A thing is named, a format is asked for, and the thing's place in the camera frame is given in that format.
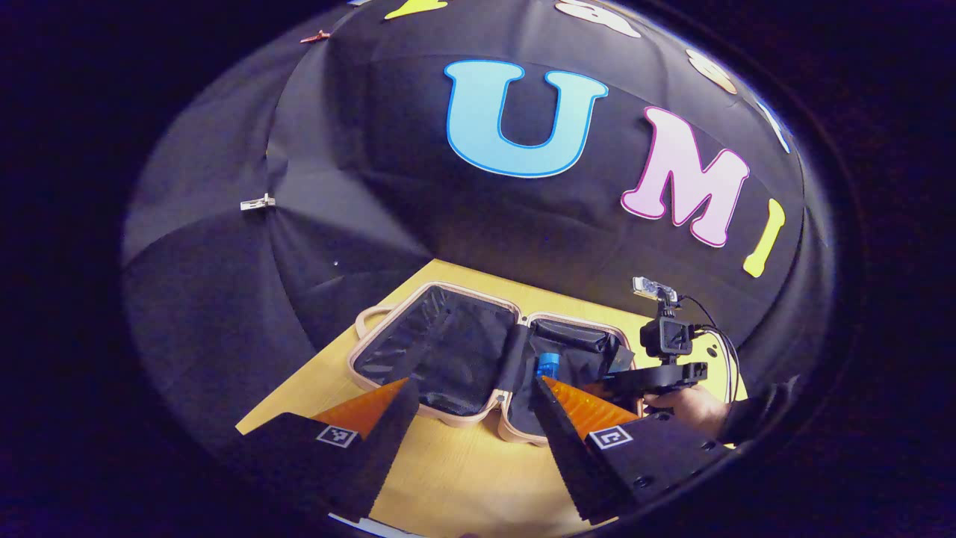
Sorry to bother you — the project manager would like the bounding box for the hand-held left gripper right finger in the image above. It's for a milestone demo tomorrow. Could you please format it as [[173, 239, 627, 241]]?
[[533, 375, 736, 524]]

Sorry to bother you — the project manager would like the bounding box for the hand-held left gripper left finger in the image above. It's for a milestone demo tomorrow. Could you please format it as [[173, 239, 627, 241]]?
[[235, 377, 421, 522]]

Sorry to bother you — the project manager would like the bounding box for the pink suitcase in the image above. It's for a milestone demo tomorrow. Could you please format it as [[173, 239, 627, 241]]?
[[348, 281, 652, 448]]

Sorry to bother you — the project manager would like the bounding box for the black backdrop cloth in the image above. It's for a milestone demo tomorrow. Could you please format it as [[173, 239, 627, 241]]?
[[122, 0, 837, 458]]

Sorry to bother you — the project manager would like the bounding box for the black cable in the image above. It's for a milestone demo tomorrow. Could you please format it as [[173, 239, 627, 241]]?
[[680, 294, 742, 404]]

